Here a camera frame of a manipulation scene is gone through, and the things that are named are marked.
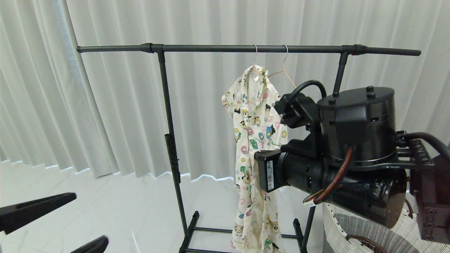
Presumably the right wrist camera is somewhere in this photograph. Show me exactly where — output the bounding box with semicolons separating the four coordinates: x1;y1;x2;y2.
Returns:
274;93;324;158

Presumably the white curtain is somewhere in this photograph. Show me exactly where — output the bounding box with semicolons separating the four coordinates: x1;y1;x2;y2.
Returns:
0;0;450;181

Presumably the black clothes rack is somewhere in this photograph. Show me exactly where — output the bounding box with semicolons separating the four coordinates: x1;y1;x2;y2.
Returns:
77;43;421;253

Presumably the cream printed garment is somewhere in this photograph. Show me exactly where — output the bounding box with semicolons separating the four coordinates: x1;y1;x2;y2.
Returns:
221;65;289;253

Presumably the black cable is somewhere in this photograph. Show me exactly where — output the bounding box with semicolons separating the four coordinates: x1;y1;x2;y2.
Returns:
397;132;450;163
287;80;328;102

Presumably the white laundry basket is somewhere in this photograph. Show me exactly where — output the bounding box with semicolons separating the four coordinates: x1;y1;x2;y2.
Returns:
322;200;450;253

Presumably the pink clothes hanger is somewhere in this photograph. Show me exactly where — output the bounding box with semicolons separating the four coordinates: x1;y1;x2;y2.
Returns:
267;45;297;89
250;45;261;76

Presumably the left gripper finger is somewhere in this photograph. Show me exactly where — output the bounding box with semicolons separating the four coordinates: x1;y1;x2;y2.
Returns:
0;193;77;235
70;235;109;253

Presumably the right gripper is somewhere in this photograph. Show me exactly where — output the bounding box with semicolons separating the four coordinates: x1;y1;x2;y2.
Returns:
254;149;407;229

